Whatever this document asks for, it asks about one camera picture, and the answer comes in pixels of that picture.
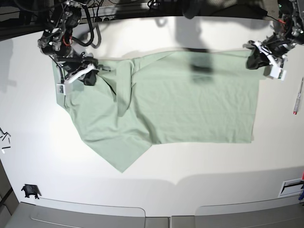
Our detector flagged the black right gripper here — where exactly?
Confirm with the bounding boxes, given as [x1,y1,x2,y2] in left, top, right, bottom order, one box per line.
[64,53,111,86]

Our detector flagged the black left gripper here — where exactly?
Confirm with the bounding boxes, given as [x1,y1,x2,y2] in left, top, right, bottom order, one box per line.
[245,40,284,70]

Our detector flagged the green T-shirt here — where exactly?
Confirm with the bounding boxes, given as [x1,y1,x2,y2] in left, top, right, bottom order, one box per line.
[57,51,264,172]

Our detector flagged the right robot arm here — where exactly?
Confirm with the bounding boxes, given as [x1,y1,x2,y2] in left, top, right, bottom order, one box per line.
[38,0,102,89]

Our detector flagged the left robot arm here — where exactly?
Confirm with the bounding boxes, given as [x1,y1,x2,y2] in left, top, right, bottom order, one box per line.
[246,0,304,70]

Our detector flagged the clear red-capped screwdriver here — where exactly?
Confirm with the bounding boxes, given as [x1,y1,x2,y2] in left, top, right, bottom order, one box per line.
[293,78,304,115]

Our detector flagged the black hex keys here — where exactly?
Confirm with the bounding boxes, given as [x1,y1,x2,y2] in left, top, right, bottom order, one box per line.
[0,128,11,154]

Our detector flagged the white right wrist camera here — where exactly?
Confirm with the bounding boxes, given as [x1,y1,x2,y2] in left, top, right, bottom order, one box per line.
[56,83,70,95]

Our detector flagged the black clip bracket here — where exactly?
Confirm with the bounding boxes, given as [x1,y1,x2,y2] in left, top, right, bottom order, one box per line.
[21,184,41,199]

